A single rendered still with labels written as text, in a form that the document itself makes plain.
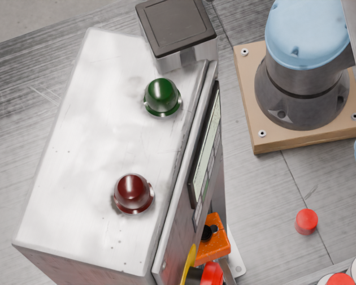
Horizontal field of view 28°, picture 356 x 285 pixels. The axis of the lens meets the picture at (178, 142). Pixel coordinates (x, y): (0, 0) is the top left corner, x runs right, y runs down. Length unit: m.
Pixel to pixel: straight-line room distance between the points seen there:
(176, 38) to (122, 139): 0.08
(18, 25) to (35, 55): 1.08
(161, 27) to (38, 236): 0.16
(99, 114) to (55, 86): 0.77
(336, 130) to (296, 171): 0.09
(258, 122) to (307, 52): 0.23
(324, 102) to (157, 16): 0.63
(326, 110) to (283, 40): 0.19
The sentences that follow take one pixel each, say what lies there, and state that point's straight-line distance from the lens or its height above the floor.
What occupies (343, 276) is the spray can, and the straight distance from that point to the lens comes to 0.85.
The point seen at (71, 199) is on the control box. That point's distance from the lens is 0.47.
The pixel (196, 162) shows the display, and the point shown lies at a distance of 0.49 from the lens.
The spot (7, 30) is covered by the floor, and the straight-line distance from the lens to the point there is 2.37.
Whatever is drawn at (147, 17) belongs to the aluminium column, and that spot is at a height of 1.50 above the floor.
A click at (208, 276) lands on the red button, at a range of 0.58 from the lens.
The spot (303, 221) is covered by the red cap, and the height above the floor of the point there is 0.86.
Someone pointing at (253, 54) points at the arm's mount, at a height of 0.88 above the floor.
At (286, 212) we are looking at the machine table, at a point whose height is 0.83.
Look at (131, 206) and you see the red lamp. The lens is 0.45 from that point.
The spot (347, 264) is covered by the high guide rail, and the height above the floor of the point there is 0.96.
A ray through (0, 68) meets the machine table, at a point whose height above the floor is 0.83.
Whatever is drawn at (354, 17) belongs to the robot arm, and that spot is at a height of 1.31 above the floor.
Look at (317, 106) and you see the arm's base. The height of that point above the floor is 0.93.
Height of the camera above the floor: 1.91
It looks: 67 degrees down
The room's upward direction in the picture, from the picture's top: 11 degrees counter-clockwise
